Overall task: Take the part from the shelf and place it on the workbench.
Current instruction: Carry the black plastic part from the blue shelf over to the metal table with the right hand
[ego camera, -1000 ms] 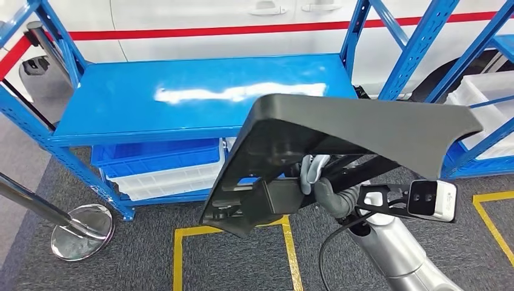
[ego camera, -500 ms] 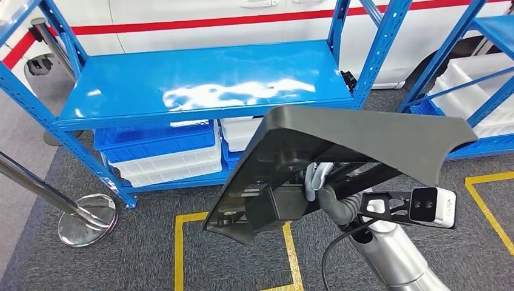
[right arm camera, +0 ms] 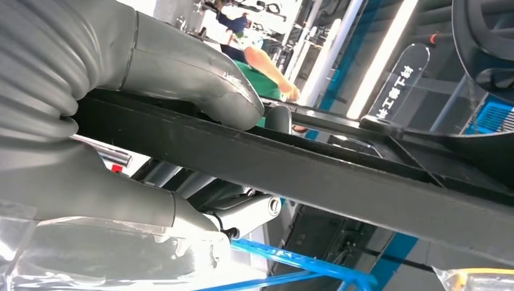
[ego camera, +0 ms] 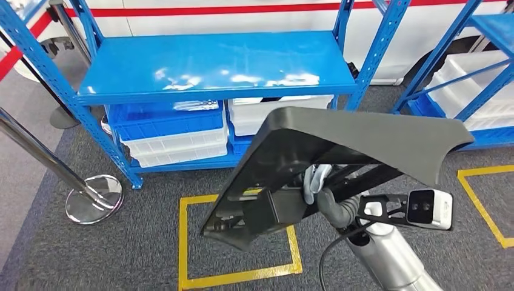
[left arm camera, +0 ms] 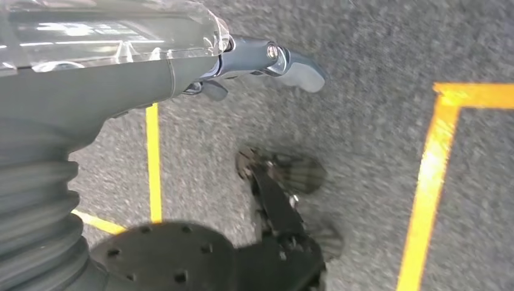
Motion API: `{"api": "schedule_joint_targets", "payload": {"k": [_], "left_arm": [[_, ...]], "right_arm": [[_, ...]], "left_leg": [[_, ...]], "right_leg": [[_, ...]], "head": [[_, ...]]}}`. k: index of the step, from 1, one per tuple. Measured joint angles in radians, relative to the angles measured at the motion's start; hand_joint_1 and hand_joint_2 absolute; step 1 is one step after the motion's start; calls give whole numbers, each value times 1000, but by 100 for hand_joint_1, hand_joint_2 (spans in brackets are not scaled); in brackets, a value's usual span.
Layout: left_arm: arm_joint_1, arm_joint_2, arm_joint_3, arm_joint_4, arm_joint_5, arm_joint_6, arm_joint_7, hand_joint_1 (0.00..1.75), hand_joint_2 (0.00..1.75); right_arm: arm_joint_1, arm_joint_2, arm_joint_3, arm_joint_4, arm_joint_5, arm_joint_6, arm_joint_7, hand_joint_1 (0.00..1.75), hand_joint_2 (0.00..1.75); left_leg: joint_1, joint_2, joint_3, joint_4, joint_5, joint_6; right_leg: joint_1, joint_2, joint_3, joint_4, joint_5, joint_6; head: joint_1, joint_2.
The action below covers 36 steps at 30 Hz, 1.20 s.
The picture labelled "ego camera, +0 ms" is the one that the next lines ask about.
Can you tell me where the blue plastic bin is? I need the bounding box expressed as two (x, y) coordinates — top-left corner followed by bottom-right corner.
(227, 124), (258, 156)
(106, 100), (224, 141)
(407, 94), (447, 118)

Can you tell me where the thin black stanchion post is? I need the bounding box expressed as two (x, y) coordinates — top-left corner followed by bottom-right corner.
(0, 30), (81, 130)

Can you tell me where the red barrier belt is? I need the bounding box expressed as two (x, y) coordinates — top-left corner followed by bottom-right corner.
(0, 11), (54, 81)
(64, 0), (507, 18)

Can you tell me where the chrome stanchion post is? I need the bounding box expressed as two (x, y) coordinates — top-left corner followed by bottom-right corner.
(48, 0), (113, 136)
(0, 106), (124, 225)

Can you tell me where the blue metal storage rack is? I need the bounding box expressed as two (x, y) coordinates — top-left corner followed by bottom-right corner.
(391, 0), (514, 152)

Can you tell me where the yellow floor tape square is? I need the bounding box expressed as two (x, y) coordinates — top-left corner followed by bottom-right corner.
(456, 164), (514, 249)

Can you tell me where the long black plastic part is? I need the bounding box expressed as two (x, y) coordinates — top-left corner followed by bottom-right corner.
(199, 106), (475, 252)

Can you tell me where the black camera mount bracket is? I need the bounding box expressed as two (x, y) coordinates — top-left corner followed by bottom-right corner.
(356, 193), (411, 227)

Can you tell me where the blue metal shelf rack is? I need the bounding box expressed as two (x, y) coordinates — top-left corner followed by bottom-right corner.
(0, 0), (412, 190)

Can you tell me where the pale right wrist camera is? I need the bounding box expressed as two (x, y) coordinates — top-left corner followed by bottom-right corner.
(406, 189), (454, 231)

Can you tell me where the white plastic bin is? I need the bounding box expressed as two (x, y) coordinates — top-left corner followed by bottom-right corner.
(435, 50), (514, 106)
(230, 116), (278, 138)
(227, 95), (334, 123)
(426, 82), (514, 132)
(120, 124), (229, 158)
(132, 142), (229, 169)

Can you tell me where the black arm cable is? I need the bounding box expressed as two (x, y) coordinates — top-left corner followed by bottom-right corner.
(318, 224), (372, 291)

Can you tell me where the white car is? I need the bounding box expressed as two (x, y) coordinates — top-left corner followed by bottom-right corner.
(12, 0), (514, 87)

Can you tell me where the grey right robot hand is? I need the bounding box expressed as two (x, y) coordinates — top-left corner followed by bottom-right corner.
(303, 164), (362, 230)

